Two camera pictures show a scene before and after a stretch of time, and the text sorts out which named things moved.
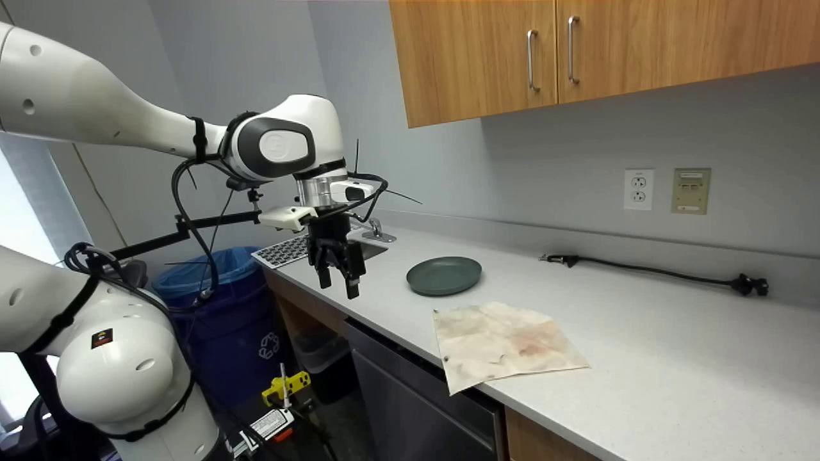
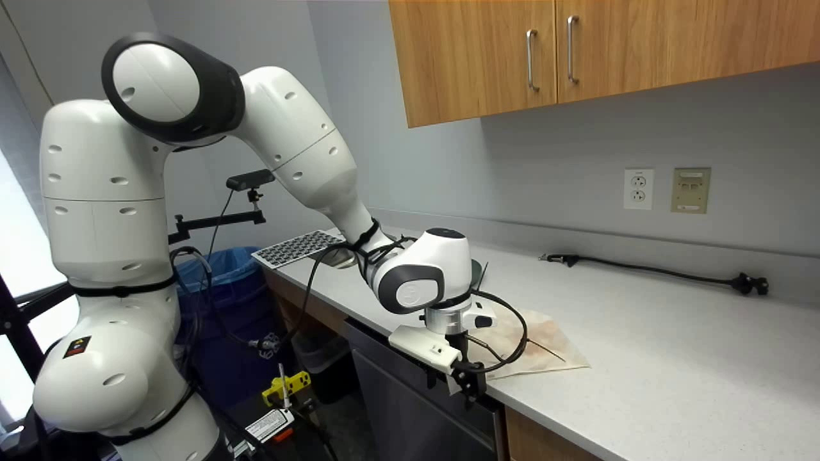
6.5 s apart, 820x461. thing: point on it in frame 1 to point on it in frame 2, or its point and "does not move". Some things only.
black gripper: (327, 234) to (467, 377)
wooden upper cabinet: (476, 58) does not move
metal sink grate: (284, 252) does not move
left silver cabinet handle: (531, 58) does not move
